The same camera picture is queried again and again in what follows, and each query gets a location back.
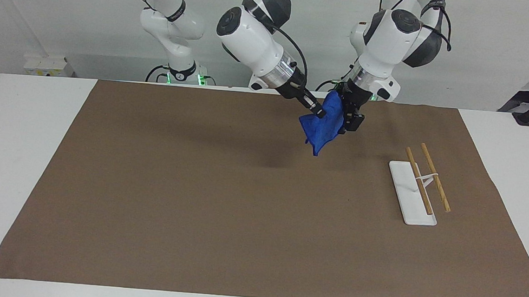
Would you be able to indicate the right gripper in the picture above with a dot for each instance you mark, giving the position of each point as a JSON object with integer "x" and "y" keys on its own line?
{"x": 295, "y": 88}

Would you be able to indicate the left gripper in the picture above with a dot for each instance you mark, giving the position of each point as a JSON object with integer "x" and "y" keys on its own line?
{"x": 357, "y": 95}

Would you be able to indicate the blue towel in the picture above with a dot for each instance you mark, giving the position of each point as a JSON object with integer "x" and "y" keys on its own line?
{"x": 324, "y": 129}

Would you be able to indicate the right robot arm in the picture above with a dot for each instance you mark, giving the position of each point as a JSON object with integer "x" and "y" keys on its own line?
{"x": 249, "y": 40}

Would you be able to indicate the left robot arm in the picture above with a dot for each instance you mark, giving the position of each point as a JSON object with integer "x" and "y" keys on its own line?
{"x": 388, "y": 45}

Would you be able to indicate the white rack with wooden rods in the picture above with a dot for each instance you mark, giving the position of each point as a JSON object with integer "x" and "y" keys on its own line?
{"x": 412, "y": 196}

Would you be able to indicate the white wall socket box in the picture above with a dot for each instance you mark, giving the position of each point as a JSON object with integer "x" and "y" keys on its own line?
{"x": 49, "y": 66}

